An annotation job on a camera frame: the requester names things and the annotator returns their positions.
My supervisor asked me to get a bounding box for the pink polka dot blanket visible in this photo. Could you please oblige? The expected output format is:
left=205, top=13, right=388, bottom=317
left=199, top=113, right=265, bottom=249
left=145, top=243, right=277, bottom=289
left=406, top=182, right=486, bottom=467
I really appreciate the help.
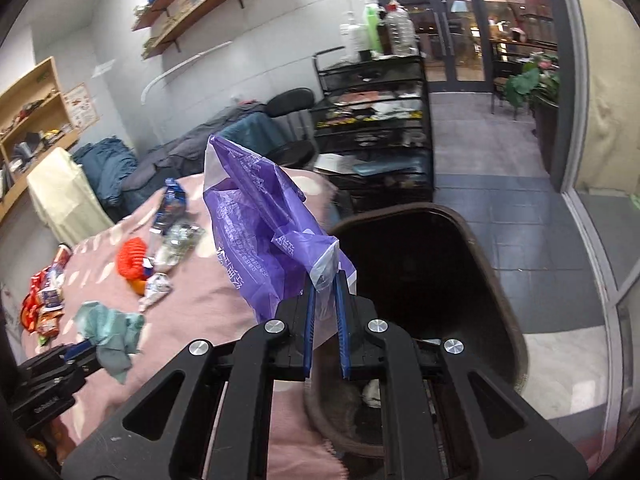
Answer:
left=19, top=167, right=352, bottom=480

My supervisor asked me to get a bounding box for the white blue wrapper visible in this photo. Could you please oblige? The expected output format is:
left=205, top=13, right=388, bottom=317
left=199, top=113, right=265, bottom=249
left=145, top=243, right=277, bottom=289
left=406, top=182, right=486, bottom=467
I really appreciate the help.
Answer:
left=138, top=273, right=174, bottom=313

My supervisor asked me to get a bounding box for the red chip can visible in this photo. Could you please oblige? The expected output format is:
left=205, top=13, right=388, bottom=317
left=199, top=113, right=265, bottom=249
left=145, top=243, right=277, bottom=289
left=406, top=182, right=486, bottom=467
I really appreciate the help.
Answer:
left=51, top=243, right=73, bottom=269

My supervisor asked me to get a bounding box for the red snack wrapper pile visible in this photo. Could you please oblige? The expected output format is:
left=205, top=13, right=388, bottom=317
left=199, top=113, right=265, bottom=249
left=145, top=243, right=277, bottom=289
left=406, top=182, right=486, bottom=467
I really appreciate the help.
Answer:
left=20, top=261, right=65, bottom=341

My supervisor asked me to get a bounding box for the green pump bottle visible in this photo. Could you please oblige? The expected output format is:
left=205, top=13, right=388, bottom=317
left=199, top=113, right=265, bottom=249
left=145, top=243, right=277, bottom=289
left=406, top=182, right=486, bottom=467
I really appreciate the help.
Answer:
left=362, top=0, right=383, bottom=54

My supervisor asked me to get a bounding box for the white tissue wrapper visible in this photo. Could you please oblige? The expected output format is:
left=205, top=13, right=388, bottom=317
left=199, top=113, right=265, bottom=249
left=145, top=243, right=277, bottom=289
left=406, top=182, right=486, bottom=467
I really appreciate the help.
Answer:
left=152, top=220, right=205, bottom=273

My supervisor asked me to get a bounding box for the blue oreo wrapper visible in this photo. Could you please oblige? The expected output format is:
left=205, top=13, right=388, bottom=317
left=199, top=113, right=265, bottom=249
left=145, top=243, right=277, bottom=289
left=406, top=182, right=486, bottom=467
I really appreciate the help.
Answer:
left=150, top=178, right=186, bottom=235

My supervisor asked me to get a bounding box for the purple plastic bag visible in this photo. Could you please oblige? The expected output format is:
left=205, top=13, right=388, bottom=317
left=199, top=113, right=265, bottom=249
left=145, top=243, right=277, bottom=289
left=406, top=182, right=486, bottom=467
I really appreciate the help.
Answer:
left=203, top=136, right=357, bottom=348

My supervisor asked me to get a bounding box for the potted green plant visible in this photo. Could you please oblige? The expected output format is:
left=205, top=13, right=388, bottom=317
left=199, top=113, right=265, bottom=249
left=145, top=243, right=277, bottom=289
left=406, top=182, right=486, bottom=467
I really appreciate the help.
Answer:
left=504, top=52, right=560, bottom=174

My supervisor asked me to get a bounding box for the black trash bin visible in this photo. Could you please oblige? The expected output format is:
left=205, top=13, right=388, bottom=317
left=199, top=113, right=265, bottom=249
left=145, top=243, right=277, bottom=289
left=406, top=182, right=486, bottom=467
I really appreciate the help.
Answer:
left=304, top=203, right=528, bottom=458

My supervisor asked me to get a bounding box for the wooden cubby shelf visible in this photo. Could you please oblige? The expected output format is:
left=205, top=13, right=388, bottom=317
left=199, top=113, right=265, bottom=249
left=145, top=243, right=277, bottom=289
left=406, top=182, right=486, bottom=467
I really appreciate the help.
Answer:
left=1, top=56, right=79, bottom=217

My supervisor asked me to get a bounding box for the white arc floor lamp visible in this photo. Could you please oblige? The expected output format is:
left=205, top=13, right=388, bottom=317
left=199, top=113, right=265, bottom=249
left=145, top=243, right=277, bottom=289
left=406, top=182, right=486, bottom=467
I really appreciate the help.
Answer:
left=140, top=40, right=232, bottom=107

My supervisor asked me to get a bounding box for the black metal trolley rack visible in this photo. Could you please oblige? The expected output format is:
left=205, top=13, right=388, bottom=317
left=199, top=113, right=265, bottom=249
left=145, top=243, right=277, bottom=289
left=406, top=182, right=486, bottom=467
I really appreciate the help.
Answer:
left=311, top=47, right=435, bottom=214

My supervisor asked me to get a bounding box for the orange peel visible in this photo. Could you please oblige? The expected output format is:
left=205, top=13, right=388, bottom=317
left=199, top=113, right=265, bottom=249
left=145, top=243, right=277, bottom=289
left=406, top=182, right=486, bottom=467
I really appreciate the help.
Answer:
left=126, top=278, right=146, bottom=297

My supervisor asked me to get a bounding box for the clear plastic bottle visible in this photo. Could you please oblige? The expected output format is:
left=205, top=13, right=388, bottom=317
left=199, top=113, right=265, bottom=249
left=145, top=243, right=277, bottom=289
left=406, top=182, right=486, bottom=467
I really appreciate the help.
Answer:
left=385, top=0, right=418, bottom=56

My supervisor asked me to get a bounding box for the white pump bottle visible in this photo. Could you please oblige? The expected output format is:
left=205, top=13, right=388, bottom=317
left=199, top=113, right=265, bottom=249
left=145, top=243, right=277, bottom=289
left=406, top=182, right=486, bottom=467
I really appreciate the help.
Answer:
left=340, top=11, right=371, bottom=63

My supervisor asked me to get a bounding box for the lower wooden wall shelf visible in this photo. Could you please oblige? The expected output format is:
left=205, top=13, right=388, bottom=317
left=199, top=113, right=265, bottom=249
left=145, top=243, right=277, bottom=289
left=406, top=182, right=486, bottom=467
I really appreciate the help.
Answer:
left=142, top=0, right=244, bottom=60

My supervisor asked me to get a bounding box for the orange foam fruit net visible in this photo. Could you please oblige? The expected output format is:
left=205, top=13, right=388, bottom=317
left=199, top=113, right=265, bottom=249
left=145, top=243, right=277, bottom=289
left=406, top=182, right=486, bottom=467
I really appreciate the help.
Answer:
left=115, top=237, right=148, bottom=281

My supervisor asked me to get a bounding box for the massage bed with blue sheets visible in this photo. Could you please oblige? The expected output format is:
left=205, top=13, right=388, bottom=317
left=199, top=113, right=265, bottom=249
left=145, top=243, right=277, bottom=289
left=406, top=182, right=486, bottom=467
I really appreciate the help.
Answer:
left=72, top=101, right=286, bottom=222

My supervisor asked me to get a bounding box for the teal cloth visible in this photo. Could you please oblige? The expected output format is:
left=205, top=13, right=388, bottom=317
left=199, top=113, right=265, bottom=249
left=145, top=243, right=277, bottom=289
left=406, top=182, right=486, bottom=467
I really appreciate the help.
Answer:
left=74, top=301, right=145, bottom=385

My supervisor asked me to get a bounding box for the cream cloth covered chair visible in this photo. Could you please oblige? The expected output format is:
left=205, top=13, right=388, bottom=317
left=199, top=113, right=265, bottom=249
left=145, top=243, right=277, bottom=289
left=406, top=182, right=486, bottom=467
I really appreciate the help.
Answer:
left=27, top=148, right=114, bottom=247

